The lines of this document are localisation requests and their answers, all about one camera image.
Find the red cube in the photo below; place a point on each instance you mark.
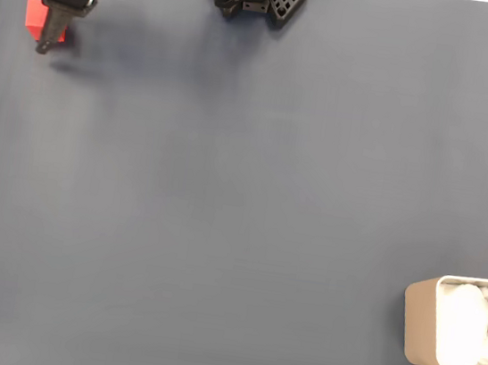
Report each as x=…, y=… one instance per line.
x=34, y=15

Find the beige rounded box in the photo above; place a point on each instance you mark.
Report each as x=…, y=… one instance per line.
x=419, y=322

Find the white crumpled cloth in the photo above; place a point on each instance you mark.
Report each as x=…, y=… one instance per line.
x=463, y=328

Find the dark blue table mat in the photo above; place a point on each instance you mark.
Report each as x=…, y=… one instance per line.
x=240, y=213

